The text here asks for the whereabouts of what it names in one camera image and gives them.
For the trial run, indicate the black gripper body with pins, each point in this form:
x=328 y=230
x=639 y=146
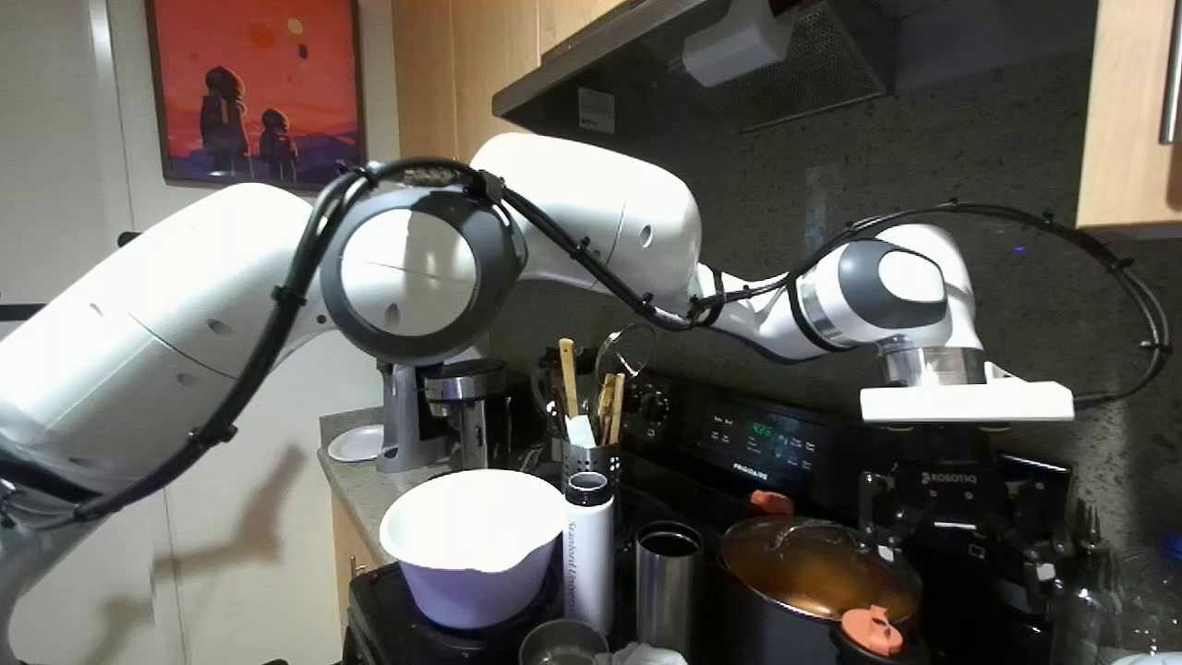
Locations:
x=983 y=521

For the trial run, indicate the red handle seal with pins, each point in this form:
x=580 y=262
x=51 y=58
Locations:
x=770 y=503
x=869 y=633

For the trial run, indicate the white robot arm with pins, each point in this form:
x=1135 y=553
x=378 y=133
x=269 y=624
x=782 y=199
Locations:
x=143 y=366

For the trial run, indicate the black kitchen stove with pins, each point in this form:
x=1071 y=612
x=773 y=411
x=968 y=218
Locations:
x=696 y=452

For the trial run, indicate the steel travel mug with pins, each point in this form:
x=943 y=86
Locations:
x=666 y=586

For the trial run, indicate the white black bottle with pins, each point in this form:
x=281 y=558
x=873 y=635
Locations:
x=589 y=547

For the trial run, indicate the steel utensil holder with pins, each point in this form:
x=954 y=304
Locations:
x=586 y=452

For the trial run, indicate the small glass jar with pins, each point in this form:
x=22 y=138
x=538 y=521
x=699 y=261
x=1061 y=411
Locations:
x=564 y=645

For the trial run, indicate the wooden spoon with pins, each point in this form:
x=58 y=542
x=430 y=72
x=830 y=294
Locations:
x=565 y=366

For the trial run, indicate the large white mixing bowl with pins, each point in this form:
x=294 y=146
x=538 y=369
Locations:
x=474 y=543

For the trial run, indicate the steel coffee maker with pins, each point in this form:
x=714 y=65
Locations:
x=445 y=416

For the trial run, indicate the black range hood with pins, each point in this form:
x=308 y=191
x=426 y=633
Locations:
x=669 y=65

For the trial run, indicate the small white bowl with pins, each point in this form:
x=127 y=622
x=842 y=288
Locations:
x=357 y=444

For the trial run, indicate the red framed painting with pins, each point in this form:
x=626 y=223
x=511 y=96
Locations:
x=255 y=88

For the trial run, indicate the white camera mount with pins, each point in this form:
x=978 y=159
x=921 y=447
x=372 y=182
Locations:
x=968 y=403

